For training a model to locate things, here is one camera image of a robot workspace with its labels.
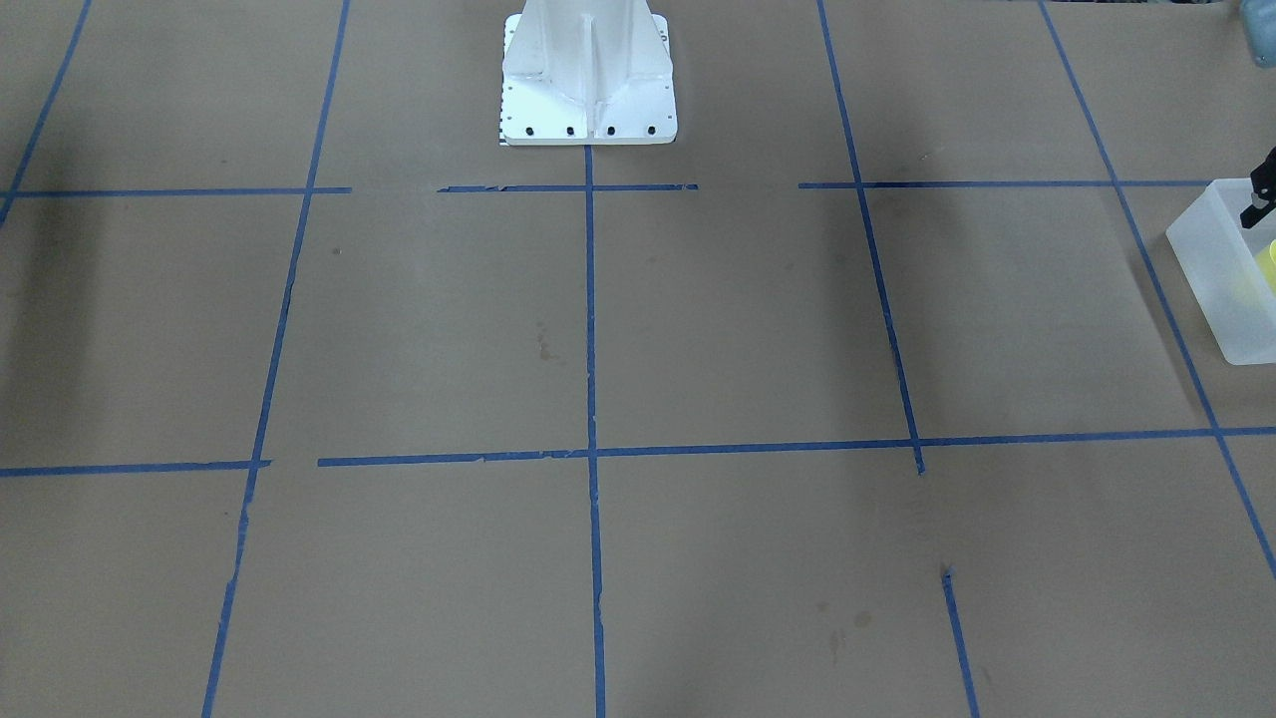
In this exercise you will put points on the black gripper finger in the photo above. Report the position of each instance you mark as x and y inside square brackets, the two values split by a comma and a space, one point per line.
[1262, 193]

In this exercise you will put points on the yellow plastic cup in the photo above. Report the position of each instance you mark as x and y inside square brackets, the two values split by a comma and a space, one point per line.
[1265, 259]

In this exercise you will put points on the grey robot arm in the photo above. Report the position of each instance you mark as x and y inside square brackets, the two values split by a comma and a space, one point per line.
[1258, 21]

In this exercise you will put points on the translucent plastic storage box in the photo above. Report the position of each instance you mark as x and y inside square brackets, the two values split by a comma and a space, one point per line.
[1216, 257]

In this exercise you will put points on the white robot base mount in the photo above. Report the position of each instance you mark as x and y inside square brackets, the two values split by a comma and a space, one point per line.
[587, 73]

